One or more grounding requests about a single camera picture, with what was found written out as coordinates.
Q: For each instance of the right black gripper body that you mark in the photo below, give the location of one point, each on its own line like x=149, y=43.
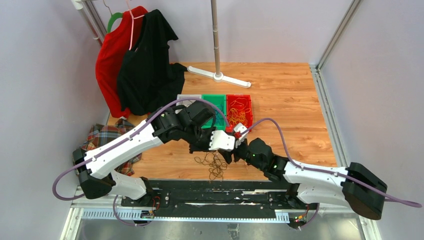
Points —
x=242, y=151

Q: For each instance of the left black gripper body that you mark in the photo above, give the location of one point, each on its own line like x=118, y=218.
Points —
x=199, y=143

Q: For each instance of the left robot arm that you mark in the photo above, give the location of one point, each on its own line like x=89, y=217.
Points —
x=172, y=122

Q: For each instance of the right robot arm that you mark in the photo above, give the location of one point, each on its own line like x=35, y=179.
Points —
x=312, y=184

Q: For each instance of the green plastic bin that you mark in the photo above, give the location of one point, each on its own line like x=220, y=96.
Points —
x=220, y=101

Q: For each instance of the red plastic bin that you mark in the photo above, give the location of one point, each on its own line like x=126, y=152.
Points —
x=239, y=110

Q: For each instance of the white plastic bin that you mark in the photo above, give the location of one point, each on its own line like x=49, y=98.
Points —
x=187, y=99

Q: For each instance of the white stand with pole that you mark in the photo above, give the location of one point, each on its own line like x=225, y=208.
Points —
x=217, y=75

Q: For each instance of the black shirt on hanger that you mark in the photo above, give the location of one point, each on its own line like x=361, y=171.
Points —
x=147, y=80

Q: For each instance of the plaid flannel shirt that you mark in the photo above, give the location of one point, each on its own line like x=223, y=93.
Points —
x=99, y=135

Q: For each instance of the red shirt on hanger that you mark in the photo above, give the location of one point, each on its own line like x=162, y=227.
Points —
x=110, y=59

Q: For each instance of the pink clothes hanger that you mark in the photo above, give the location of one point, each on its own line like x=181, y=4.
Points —
x=133, y=19

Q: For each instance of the green clothes hanger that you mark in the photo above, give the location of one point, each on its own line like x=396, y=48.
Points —
x=113, y=18

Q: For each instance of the white clothes rack pole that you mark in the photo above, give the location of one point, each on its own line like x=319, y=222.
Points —
x=92, y=18

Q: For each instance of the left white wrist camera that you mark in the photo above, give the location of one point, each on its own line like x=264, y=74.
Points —
x=220, y=140

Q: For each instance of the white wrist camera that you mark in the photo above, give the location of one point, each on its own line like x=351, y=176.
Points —
x=240, y=132
x=220, y=140

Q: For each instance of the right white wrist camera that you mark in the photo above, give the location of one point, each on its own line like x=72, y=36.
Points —
x=240, y=132

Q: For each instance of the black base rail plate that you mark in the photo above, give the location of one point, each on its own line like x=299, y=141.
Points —
x=222, y=199

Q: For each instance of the aluminium corner frame post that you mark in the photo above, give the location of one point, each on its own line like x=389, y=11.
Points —
x=347, y=17

